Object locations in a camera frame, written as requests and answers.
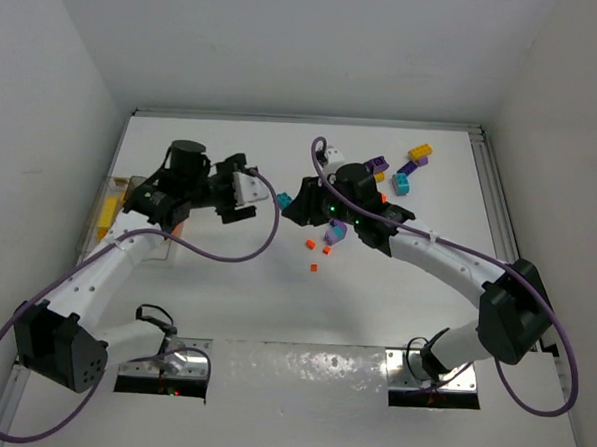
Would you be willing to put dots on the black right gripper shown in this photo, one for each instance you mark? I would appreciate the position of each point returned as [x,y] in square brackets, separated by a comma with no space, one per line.
[309,202]

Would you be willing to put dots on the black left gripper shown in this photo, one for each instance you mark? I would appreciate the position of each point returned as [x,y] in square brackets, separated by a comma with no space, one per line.
[225,191]

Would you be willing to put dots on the teal 2x4 lego brick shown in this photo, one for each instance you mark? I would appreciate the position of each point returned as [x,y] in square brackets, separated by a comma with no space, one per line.
[283,200]

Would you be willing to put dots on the yellow long lego plate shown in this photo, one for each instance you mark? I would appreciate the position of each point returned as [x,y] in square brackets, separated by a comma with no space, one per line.
[107,215]

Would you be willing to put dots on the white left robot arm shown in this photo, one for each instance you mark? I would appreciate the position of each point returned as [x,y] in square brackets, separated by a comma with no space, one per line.
[58,337]

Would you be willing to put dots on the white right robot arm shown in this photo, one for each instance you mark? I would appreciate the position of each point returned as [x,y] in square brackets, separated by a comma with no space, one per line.
[508,298]

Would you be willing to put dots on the purple teal lego stack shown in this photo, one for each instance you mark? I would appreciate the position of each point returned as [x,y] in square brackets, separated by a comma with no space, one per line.
[336,232]

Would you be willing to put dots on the purple arch lego brick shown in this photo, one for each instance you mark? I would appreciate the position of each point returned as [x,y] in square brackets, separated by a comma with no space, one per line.
[377,165]

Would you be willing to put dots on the teal lego brick far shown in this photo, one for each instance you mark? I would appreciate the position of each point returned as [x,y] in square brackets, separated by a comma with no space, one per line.
[401,184]

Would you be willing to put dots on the purple flat lego plate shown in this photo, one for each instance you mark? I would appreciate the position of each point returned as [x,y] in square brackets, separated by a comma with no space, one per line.
[412,165]

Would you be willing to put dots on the clear container far left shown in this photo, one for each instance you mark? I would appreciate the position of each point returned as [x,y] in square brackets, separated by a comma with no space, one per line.
[109,187]

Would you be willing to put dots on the yellow lego brick far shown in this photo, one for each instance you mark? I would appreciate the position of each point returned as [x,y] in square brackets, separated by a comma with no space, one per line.
[420,152]

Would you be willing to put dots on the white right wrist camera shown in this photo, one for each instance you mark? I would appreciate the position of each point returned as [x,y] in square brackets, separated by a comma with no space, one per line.
[330,159]

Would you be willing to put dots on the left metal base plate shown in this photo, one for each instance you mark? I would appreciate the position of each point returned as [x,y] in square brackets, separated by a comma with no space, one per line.
[186,359]

